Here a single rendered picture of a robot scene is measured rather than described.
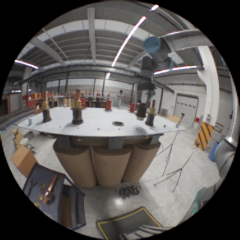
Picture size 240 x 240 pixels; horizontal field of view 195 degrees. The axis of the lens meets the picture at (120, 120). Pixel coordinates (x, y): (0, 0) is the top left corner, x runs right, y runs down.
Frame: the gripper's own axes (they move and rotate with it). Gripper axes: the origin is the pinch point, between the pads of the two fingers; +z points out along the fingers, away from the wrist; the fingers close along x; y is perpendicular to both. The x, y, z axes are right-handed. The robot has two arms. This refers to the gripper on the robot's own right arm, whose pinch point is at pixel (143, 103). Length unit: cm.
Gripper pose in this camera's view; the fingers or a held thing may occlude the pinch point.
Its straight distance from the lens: 46.5
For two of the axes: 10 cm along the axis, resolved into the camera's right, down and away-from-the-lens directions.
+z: -1.3, 9.5, 2.9
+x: -2.7, -3.2, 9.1
